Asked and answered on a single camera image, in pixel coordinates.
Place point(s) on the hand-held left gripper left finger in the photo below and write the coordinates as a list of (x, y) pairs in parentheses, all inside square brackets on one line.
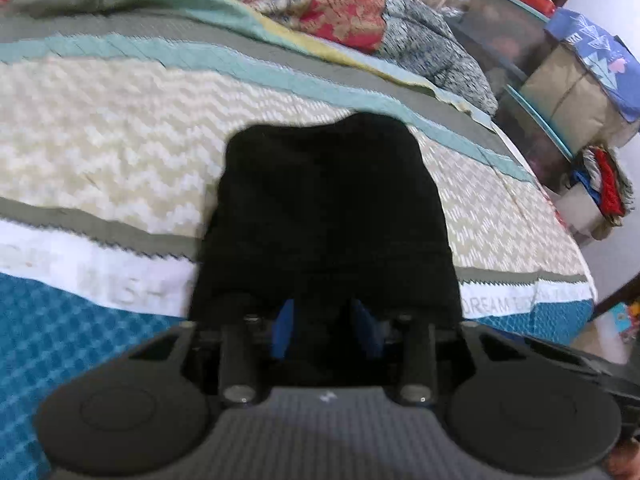
[(284, 330)]

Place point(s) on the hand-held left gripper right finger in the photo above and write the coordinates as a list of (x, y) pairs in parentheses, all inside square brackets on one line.
[(365, 330)]

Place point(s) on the black pants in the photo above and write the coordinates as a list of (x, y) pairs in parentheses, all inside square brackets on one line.
[(325, 210)]

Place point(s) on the white box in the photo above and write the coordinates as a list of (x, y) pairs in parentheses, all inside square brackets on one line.
[(580, 215)]

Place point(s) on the pile of colourful clothes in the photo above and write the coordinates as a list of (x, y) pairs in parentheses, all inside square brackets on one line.
[(602, 185)]

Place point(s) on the clear bin with teal rim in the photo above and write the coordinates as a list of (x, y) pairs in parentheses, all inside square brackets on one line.
[(537, 130), (505, 35)]

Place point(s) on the patterned teal beige bedspread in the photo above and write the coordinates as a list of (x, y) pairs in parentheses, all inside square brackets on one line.
[(110, 125)]

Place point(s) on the beige storage bag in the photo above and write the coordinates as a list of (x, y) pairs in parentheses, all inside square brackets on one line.
[(565, 95)]

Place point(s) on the floral patchwork quilt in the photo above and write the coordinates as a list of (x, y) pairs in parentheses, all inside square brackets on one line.
[(340, 5)]

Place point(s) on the blue printed bag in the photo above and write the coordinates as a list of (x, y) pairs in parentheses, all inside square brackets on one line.
[(595, 45)]

